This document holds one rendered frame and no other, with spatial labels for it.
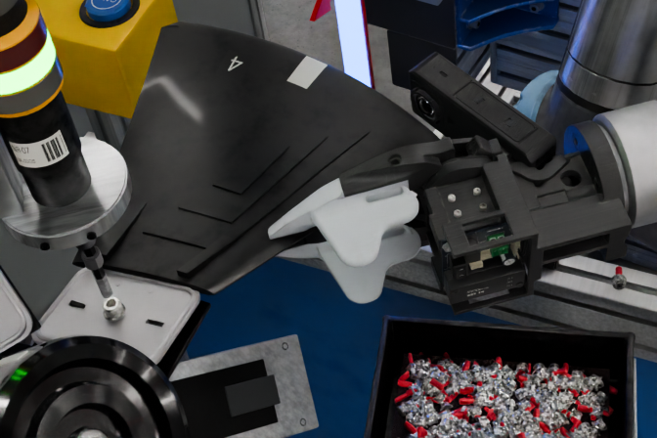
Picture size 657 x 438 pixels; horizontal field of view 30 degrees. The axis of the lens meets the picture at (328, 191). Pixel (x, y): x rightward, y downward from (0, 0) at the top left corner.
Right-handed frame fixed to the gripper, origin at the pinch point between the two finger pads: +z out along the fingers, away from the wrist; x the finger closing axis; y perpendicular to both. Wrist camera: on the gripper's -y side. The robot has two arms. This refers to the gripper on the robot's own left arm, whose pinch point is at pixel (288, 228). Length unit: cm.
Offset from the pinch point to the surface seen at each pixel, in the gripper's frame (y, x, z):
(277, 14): -148, 134, -15
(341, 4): -23.2, 5.8, -8.9
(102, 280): 3.8, -5.3, 11.2
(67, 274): -73, 105, 34
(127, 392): 11.0, -4.8, 10.9
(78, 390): 11.6, -7.4, 13.0
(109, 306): 3.6, -2.1, 11.5
